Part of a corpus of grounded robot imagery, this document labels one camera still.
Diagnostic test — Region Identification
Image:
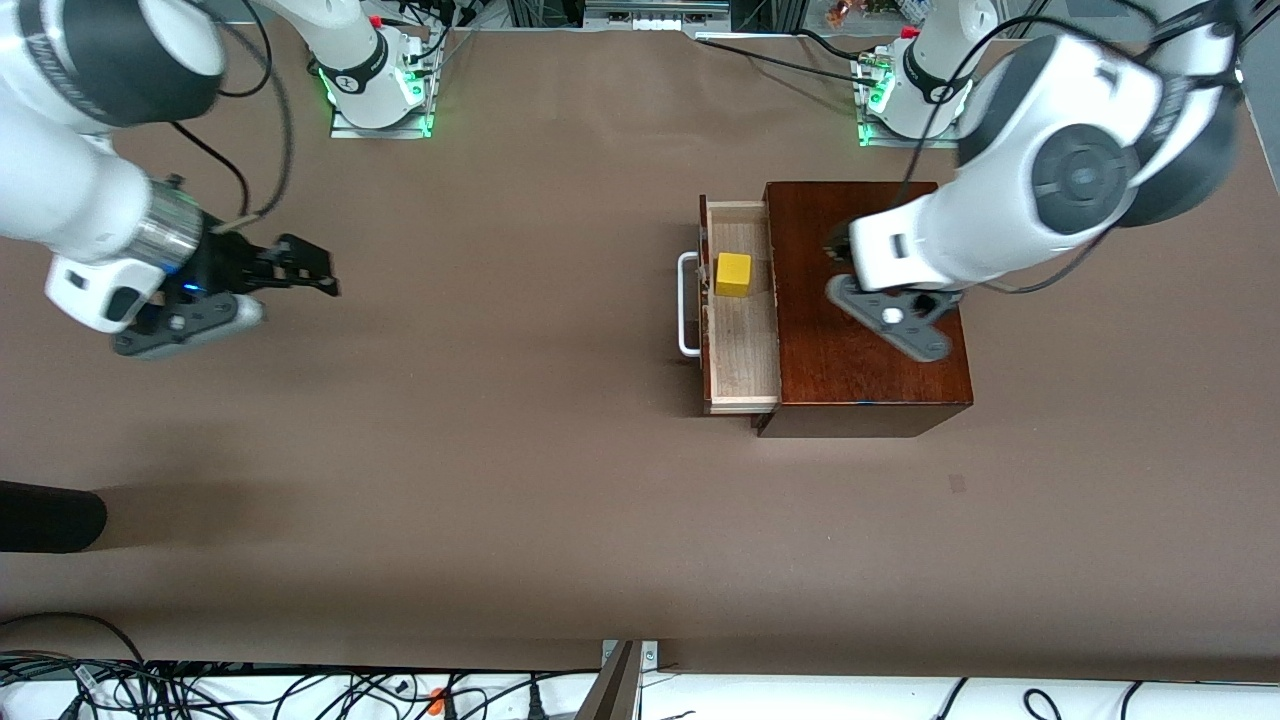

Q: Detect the light wood drawer white handle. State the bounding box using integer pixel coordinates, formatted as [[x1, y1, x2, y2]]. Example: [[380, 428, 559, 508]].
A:
[[678, 195, 783, 416]]

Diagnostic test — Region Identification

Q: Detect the dark brown wooden cabinet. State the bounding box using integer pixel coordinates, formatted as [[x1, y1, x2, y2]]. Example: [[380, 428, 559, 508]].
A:
[[752, 182, 974, 439]]

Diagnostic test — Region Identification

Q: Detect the black box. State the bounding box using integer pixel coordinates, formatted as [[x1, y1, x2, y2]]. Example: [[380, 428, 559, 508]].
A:
[[730, 0, 806, 33]]

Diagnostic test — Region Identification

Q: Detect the grey power strip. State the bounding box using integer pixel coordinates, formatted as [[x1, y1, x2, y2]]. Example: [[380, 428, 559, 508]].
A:
[[585, 0, 731, 31]]

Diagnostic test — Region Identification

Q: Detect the black cylinder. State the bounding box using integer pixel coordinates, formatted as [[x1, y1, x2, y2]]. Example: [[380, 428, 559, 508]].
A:
[[0, 480, 108, 554]]

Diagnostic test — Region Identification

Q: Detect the aluminium profile bar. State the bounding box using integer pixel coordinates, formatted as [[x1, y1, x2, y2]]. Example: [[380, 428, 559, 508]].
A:
[[575, 640, 661, 720]]

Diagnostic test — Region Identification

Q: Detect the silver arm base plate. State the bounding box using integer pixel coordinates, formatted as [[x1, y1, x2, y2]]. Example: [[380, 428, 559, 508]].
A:
[[857, 118, 961, 150], [330, 100, 438, 140]]

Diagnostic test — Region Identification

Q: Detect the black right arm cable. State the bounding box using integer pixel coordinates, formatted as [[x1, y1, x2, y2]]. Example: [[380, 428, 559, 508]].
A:
[[170, 0, 296, 233]]

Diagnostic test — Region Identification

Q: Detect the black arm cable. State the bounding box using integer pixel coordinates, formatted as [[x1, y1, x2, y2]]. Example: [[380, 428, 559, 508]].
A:
[[900, 12, 1131, 296], [170, 0, 296, 233]]

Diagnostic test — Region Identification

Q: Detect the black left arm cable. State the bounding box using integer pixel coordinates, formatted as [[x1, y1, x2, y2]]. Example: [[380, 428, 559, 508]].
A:
[[900, 12, 1131, 296]]

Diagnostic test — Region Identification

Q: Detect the black table cable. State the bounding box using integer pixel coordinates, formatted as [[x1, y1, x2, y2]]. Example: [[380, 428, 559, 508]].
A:
[[695, 35, 863, 86], [795, 28, 873, 63]]

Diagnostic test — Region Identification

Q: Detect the tangled black cable bundle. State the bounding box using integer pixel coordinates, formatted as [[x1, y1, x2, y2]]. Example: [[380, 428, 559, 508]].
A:
[[0, 612, 601, 720]]

